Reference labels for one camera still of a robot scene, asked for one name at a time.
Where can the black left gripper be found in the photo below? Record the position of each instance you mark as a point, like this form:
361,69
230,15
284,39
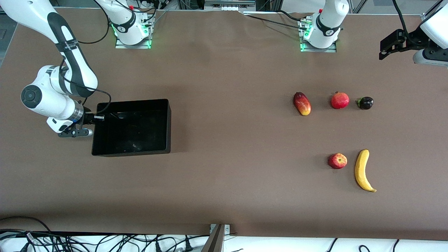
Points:
410,38

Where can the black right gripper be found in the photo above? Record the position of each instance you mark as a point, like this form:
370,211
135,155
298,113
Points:
88,118

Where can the black rectangular plastic box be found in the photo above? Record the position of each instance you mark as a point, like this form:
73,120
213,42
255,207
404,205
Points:
140,133

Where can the red yellow apple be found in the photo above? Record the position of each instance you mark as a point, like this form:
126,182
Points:
337,161

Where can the yellow banana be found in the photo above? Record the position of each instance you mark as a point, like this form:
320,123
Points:
362,171

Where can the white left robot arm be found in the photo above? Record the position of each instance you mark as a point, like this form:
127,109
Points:
329,21

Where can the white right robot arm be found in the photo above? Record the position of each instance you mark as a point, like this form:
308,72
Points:
42,98

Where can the dark purple mangosteen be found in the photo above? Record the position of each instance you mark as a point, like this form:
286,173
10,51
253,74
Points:
366,103

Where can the red pomegranate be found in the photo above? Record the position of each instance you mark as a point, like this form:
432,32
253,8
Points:
340,100

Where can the red yellow mango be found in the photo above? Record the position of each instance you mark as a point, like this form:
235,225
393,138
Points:
302,104

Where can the black power plug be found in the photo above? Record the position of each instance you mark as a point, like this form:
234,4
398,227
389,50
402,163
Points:
188,245
158,246

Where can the aluminium frame profile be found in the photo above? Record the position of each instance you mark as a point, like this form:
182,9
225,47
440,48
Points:
428,15

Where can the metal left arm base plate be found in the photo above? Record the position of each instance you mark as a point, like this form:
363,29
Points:
332,49

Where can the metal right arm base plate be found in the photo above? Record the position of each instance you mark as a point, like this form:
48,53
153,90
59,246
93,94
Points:
122,46

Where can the metal equipment frame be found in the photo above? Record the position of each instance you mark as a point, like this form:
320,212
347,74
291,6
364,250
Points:
229,4

